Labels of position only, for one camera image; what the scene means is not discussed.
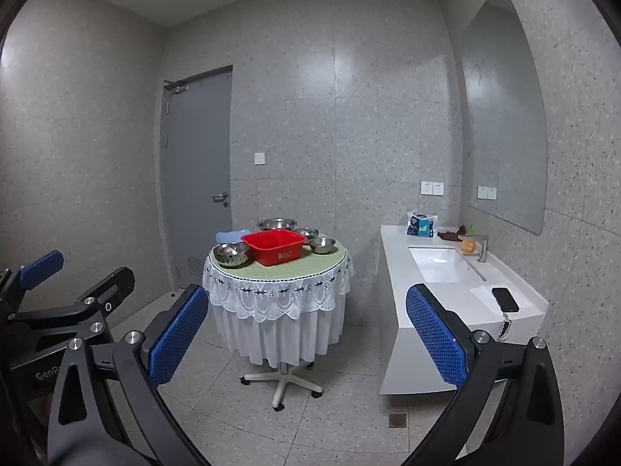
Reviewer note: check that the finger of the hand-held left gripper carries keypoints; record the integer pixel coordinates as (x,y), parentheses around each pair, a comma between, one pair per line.
(109,289)
(41,263)

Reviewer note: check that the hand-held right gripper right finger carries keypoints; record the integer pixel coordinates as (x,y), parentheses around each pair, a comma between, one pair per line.
(434,335)

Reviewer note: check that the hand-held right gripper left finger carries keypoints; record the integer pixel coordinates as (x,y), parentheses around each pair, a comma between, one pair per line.
(177,335)

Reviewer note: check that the red plastic basin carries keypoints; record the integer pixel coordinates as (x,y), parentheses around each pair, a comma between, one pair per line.
(271,250)

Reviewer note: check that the medium steel bowl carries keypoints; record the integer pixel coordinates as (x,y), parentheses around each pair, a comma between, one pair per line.
(321,244)

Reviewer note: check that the large steel bowl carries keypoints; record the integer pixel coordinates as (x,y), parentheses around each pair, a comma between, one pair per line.
(276,224)

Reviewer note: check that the white sink basin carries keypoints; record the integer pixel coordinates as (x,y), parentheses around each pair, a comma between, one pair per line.
(444,264)

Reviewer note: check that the door vent grille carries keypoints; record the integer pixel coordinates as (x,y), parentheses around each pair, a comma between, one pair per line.
(195,266)

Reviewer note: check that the white sink counter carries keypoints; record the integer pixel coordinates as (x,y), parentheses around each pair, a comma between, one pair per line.
(400,267)

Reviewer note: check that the black phone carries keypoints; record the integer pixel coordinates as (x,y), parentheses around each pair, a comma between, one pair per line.
(504,298)

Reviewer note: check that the floor drain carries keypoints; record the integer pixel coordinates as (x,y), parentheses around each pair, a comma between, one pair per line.
(397,420)

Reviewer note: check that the fluted steel bowl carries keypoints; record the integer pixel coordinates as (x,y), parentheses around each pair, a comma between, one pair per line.
(231,254)

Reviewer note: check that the metal faucet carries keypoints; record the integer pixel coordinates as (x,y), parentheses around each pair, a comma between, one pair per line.
(481,247)

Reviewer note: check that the brown cloth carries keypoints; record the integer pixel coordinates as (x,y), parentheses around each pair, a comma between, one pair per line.
(451,235)

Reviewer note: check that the white lace tablecloth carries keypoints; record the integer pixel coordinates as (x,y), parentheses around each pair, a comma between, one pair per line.
(276,310)

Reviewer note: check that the blue white tissue pack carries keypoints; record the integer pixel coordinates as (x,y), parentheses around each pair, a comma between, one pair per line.
(420,225)

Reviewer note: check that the blue cloth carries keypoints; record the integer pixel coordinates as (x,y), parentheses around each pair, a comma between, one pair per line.
(228,236)

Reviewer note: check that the white star table base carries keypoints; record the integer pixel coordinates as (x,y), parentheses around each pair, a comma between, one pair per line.
(281,383)

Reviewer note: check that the light green round table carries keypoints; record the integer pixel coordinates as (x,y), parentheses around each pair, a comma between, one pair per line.
(291,272)

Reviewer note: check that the grey door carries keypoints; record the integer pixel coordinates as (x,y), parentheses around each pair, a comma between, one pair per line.
(194,155)

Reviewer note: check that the small steel bowl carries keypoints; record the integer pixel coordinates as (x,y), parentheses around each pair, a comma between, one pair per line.
(306,232)

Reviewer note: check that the door closer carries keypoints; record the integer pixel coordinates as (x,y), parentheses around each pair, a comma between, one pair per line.
(174,86)

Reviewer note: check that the white light switch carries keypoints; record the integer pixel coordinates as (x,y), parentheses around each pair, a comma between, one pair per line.
(260,158)

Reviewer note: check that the wall mirror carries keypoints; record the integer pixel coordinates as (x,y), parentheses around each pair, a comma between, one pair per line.
(504,131)

